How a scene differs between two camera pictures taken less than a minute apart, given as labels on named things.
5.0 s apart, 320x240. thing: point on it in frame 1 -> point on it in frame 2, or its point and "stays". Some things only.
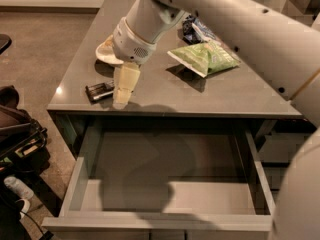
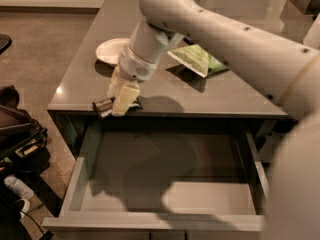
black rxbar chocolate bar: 99,91 -> 104,107
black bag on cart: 23,141 stays
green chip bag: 203,58 stays
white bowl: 105,53 stays
